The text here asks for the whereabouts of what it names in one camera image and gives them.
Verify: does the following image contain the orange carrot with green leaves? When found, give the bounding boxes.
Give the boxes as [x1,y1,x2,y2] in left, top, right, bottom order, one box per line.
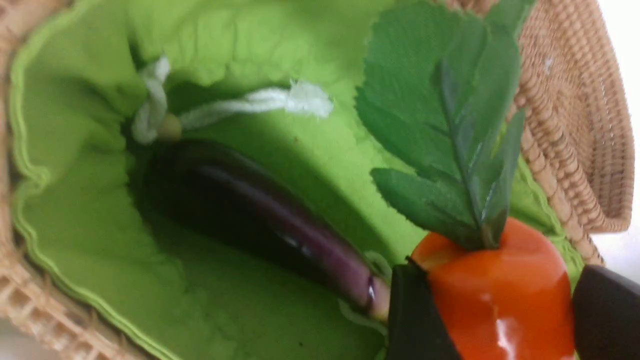
[355,0,578,360]

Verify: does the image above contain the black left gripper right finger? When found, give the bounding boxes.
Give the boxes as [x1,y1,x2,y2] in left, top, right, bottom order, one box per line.
[573,265,640,360]

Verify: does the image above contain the dark purple eggplant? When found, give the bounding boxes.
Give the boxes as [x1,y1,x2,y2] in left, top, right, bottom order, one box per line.
[142,139,391,324]

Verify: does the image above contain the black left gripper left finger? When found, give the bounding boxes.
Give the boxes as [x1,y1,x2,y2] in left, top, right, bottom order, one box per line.
[386,257,462,360]

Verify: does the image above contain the woven wicker basket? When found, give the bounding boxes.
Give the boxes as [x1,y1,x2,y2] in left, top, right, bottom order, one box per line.
[0,0,636,360]

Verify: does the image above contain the green fabric basket liner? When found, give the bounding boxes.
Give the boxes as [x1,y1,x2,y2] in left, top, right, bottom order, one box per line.
[9,0,585,360]

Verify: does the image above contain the white drawstring cord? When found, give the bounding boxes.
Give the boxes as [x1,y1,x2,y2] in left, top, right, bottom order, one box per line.
[131,55,335,146]

